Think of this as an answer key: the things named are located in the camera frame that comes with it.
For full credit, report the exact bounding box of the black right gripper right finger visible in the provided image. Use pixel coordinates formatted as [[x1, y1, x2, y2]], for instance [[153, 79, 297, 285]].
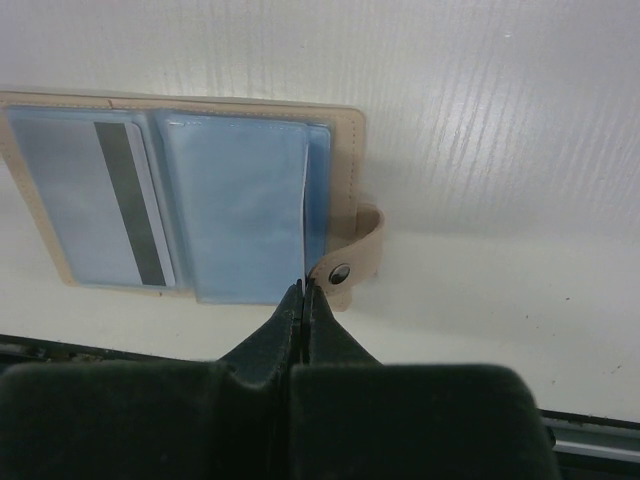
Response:
[[289, 285, 555, 479]]

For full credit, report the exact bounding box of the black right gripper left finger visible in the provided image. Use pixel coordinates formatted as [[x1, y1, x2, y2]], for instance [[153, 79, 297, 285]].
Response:
[[1, 285, 303, 479]]

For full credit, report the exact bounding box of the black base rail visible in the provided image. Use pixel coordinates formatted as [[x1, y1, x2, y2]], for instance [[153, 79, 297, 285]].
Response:
[[1, 334, 214, 371]]

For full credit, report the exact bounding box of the aluminium frame rail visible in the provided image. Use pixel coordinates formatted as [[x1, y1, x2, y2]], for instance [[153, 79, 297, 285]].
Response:
[[541, 410, 639, 464]]

